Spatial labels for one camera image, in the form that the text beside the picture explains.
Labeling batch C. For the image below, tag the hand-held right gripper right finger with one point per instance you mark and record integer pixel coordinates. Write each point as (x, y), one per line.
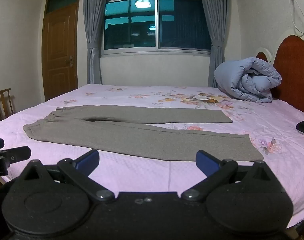
(205, 162)

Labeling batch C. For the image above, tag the blue rolled duvet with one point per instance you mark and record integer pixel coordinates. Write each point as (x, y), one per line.
(242, 80)

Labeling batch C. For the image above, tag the wooden chair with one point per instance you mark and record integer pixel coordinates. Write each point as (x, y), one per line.
(3, 102)

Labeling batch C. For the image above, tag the pink floral bed sheet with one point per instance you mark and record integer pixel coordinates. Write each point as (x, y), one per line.
(142, 175)

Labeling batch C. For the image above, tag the red-brown headboard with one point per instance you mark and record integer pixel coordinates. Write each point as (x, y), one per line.
(294, 67)

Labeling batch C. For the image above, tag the brown wooden door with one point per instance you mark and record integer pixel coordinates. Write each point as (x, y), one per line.
(59, 42)

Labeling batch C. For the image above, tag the grey curtain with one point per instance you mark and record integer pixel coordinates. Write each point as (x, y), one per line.
(93, 30)
(215, 30)

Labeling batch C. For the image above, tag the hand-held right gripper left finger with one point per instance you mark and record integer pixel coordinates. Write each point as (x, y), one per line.
(88, 161)

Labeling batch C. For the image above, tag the grey pants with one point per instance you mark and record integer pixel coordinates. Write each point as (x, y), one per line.
(142, 140)

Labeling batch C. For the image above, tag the sliding glass window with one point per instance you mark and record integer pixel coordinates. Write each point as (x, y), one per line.
(154, 22)

